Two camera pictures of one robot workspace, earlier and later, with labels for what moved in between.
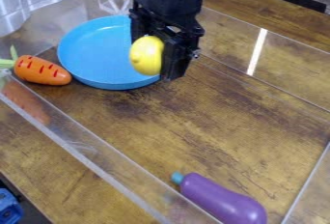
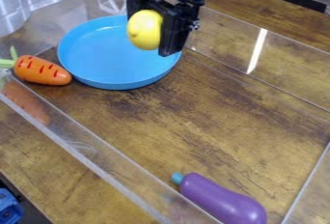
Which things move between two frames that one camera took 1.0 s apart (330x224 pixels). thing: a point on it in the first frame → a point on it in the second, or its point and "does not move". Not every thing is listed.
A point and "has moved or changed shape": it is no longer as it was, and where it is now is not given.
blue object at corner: (11, 209) does not move
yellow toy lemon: (146, 55) has moved or changed shape
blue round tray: (94, 54) does not move
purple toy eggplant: (227, 206) does not move
